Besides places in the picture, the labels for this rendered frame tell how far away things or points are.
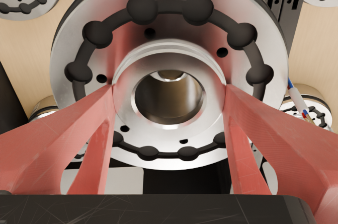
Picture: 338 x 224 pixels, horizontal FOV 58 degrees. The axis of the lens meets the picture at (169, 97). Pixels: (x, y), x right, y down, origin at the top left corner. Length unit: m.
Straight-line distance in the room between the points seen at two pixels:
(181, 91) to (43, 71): 0.27
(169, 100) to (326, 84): 0.32
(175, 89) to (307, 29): 0.25
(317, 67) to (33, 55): 0.34
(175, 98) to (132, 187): 0.31
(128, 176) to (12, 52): 0.23
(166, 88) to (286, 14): 0.12
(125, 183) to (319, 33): 0.32
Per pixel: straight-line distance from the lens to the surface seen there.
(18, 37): 0.39
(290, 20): 0.25
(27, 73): 0.41
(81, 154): 0.46
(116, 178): 0.46
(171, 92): 0.16
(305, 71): 0.42
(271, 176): 0.47
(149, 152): 0.16
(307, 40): 0.39
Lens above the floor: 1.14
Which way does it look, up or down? 49 degrees down
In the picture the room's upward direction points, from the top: 178 degrees clockwise
